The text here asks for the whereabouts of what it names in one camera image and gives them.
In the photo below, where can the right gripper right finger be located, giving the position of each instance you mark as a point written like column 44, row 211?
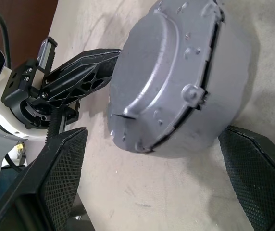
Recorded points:
column 260, row 180

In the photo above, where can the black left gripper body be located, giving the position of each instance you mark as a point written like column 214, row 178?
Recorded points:
column 31, row 113

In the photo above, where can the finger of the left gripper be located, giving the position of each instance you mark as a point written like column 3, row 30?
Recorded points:
column 67, row 92
column 91, row 60

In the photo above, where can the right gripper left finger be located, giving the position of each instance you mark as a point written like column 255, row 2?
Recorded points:
column 55, row 173

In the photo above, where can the grey round motor housing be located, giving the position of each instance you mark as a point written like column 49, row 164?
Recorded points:
column 231, row 84

